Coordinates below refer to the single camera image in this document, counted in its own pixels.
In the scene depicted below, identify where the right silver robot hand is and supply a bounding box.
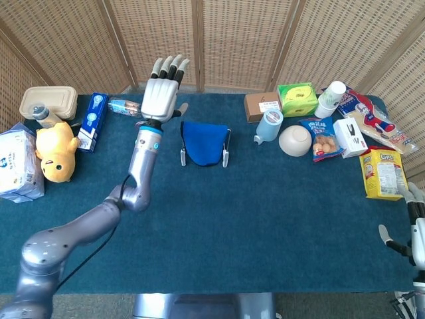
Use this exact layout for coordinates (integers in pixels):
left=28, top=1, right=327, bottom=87
left=378, top=181, right=425, bottom=266

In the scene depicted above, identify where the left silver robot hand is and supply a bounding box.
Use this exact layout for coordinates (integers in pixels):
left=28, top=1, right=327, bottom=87
left=141, top=54, right=190, bottom=124

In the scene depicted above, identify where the grey and blue towel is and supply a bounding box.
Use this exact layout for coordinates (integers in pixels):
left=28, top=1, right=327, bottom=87
left=180, top=121, right=229, bottom=167

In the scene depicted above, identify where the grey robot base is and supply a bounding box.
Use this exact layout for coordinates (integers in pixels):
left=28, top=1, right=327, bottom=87
left=131, top=292, right=278, bottom=319

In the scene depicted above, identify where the clear plastic snack jar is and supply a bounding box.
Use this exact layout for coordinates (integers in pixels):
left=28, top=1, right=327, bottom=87
left=108, top=96, right=144, bottom=119

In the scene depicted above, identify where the yellow Lipo snack bag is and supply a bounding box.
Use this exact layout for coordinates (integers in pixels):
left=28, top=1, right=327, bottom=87
left=359, top=146, right=410, bottom=201

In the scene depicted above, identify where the blue toothpaste box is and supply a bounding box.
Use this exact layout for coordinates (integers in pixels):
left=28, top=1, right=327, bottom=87
left=76, top=92, right=110, bottom=154

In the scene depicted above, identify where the brown cardboard box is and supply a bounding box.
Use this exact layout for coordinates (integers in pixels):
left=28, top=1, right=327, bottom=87
left=244, top=92, right=283, bottom=124

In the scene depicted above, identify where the beige lidded lunch box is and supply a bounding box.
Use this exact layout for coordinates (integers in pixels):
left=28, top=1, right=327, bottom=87
left=19, top=86, right=79, bottom=121

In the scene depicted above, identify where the woven bamboo folding screen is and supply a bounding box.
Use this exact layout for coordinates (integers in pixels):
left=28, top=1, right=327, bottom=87
left=0, top=0, right=425, bottom=180

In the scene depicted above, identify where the light blue cylindrical container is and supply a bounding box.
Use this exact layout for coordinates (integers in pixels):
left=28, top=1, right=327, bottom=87
left=254, top=108, right=284, bottom=146

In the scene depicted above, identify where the yellow plush toy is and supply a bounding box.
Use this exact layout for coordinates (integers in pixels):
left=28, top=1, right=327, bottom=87
left=35, top=121, right=80, bottom=183

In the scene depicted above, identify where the beige bottle with grey cap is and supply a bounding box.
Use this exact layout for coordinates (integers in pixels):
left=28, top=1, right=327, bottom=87
left=31, top=102, right=62, bottom=130

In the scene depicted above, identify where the white stapler box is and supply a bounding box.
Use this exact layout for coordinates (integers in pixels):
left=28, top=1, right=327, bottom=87
left=332, top=118, right=368, bottom=160

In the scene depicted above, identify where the red blue noodle packet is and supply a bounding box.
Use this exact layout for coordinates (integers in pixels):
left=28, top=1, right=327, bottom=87
left=321, top=85, right=419, bottom=156

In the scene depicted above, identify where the blue cookie snack bag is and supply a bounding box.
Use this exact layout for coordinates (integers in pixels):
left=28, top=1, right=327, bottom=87
left=298, top=116, right=345, bottom=163

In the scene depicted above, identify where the green tissue pack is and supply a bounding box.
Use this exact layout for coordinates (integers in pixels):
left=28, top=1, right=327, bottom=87
left=277, top=82, right=319, bottom=118

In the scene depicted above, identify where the beige upturned bowl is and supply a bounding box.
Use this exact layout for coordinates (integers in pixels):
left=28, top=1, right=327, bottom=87
left=278, top=124, right=313, bottom=158

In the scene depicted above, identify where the white blue tissue pack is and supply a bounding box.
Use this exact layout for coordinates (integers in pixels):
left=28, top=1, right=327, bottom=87
left=0, top=122, right=45, bottom=204

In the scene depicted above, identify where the stack of paper cups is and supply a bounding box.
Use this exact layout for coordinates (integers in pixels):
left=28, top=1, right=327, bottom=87
left=313, top=80, right=347, bottom=120

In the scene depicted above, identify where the metal wire rack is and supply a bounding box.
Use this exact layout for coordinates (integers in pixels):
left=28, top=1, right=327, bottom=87
left=180, top=124, right=232, bottom=168

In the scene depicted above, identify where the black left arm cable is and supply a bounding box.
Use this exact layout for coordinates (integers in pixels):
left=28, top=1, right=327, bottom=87
left=54, top=173, right=134, bottom=295

